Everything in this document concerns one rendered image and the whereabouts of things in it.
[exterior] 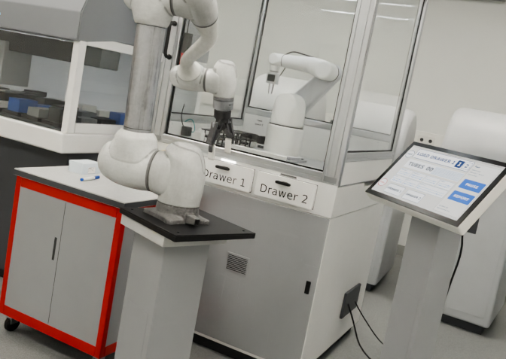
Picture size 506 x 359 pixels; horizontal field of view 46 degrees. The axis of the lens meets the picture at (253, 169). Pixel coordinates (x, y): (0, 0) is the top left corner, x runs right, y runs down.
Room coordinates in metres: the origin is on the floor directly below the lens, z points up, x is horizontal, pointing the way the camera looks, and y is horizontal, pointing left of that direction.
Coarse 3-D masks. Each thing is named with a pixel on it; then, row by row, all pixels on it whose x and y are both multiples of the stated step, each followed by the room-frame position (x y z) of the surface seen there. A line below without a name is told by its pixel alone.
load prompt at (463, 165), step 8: (416, 152) 2.44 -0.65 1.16; (424, 152) 2.42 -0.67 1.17; (432, 152) 2.38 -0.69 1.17; (432, 160) 2.34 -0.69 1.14; (440, 160) 2.31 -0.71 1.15; (448, 160) 2.28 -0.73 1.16; (456, 160) 2.26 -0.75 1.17; (464, 160) 2.23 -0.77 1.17; (456, 168) 2.22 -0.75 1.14; (464, 168) 2.20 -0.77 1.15
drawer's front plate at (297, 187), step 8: (264, 176) 2.68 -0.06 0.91; (272, 176) 2.66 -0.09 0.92; (280, 176) 2.65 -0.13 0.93; (256, 184) 2.69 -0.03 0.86; (272, 184) 2.66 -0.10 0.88; (280, 184) 2.64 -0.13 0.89; (296, 184) 2.61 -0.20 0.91; (304, 184) 2.59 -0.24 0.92; (312, 184) 2.58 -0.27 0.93; (256, 192) 2.69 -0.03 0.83; (264, 192) 2.67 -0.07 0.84; (280, 192) 2.64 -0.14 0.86; (288, 192) 2.62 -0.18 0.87; (296, 192) 2.61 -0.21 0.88; (304, 192) 2.59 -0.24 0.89; (312, 192) 2.57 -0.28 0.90; (280, 200) 2.64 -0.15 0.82; (288, 200) 2.62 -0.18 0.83; (296, 200) 2.60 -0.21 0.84; (312, 200) 2.57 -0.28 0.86
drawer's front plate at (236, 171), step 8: (208, 160) 2.81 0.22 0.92; (216, 160) 2.79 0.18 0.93; (208, 168) 2.81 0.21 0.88; (216, 168) 2.79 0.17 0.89; (232, 168) 2.75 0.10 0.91; (240, 168) 2.73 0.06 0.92; (248, 168) 2.73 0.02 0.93; (208, 176) 2.81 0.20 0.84; (224, 176) 2.77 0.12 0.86; (232, 176) 2.75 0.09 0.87; (240, 176) 2.73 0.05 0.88; (248, 176) 2.71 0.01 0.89; (224, 184) 2.76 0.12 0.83; (232, 184) 2.75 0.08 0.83; (240, 184) 2.73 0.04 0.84; (248, 184) 2.71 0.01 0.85; (248, 192) 2.72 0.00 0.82
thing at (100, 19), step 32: (0, 0) 3.15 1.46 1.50; (32, 0) 3.06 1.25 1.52; (64, 0) 2.98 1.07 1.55; (96, 0) 2.98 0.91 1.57; (32, 32) 3.04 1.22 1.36; (64, 32) 2.94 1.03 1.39; (96, 32) 3.01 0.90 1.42; (128, 32) 3.23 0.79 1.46; (0, 128) 3.10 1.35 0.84; (32, 128) 3.00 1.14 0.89; (64, 128) 2.93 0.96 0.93; (96, 128) 3.11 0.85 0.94; (0, 160) 3.18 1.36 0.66; (32, 160) 3.08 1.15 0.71; (64, 160) 2.99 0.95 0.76; (96, 160) 3.18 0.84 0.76; (0, 192) 3.17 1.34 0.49; (0, 224) 3.16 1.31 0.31; (0, 256) 3.14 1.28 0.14
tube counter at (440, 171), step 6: (426, 168) 2.32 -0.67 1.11; (432, 168) 2.30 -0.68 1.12; (438, 168) 2.28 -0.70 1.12; (432, 174) 2.27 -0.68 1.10; (438, 174) 2.25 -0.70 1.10; (444, 174) 2.23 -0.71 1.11; (450, 174) 2.21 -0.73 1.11; (456, 174) 2.19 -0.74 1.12; (462, 174) 2.17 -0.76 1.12; (456, 180) 2.17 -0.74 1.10
